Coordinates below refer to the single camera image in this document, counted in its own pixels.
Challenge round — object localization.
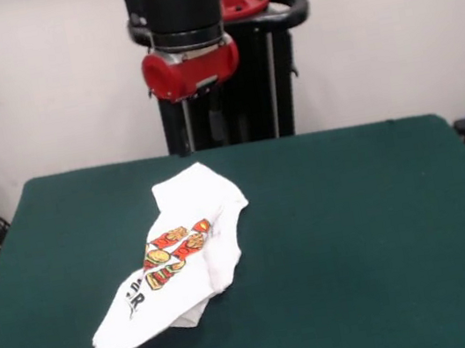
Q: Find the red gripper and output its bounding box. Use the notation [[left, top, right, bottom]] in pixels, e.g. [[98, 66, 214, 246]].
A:
[[137, 32, 255, 161]]

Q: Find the dark green table cloth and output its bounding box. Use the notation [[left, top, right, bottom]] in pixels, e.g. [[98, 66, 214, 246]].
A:
[[0, 105, 465, 348]]

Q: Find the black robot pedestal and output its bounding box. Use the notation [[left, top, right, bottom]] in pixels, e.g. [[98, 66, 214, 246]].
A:
[[123, 0, 331, 160]]

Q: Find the white towel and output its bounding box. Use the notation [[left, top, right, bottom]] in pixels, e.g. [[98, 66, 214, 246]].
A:
[[64, 154, 271, 348]]

